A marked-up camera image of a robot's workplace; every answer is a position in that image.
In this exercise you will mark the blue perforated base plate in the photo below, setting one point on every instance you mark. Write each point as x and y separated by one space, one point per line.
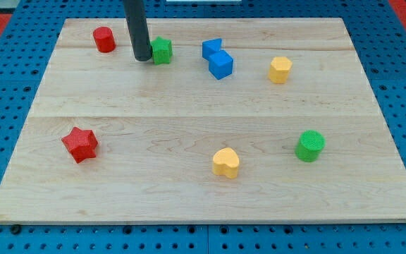
28 33

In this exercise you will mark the blue cube block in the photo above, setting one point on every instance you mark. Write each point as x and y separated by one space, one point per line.
221 64

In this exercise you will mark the yellow heart block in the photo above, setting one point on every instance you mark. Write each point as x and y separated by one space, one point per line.
226 162

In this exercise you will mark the red star block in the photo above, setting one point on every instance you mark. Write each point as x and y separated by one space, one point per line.
81 144

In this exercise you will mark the green cylinder block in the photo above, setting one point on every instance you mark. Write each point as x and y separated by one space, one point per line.
309 146

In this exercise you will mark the green star block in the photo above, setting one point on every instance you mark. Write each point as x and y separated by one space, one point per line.
162 50

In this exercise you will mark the light wooden board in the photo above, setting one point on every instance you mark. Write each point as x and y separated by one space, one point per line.
159 126

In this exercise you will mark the red cylinder block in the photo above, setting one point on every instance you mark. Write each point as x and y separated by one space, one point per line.
104 40

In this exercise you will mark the blue triangle block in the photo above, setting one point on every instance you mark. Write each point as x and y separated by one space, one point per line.
210 47

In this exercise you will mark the yellow hexagon block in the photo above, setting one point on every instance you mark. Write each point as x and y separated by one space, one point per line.
279 69

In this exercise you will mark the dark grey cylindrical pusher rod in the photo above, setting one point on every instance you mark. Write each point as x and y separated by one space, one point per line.
138 30

